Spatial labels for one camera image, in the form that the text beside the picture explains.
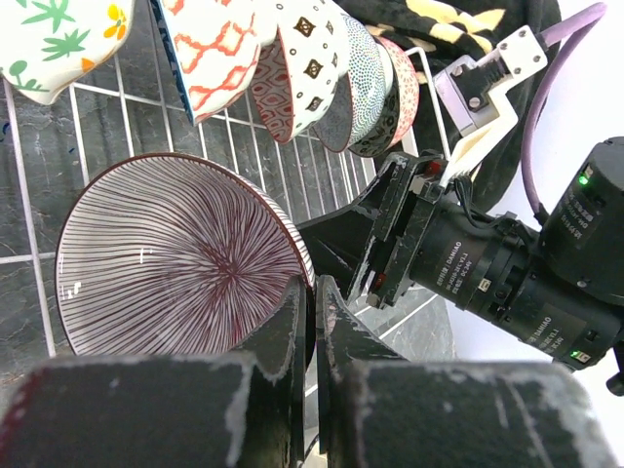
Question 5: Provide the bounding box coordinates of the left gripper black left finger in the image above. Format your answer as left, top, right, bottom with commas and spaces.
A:
1, 278, 307, 467

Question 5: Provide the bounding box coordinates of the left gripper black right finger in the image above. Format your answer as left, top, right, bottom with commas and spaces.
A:
316, 276, 616, 467

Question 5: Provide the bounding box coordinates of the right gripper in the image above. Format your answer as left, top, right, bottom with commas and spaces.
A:
295, 151, 465, 308

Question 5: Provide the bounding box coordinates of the grey hexagon pattern bowl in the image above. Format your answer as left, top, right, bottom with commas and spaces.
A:
313, 15, 386, 153

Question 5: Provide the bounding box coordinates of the purple striped bowl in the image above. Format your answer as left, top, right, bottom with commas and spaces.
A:
55, 153, 315, 355

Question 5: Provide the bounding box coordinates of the red rimmed bowl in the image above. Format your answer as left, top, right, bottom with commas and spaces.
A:
250, 1, 350, 143

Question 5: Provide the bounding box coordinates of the blue triangle pattern bowl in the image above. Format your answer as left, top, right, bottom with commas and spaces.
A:
151, 0, 260, 126

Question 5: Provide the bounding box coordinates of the white wire dish rack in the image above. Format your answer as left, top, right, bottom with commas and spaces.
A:
0, 46, 452, 454

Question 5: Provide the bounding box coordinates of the floral orange green bowl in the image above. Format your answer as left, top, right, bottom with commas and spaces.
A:
1, 0, 136, 105

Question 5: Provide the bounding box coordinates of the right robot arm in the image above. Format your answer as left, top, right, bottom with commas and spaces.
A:
298, 137, 623, 371

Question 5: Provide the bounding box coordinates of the black floral blanket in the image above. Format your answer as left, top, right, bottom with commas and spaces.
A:
338, 0, 562, 212

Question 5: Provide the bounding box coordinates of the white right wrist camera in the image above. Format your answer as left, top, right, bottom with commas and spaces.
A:
433, 25, 547, 186

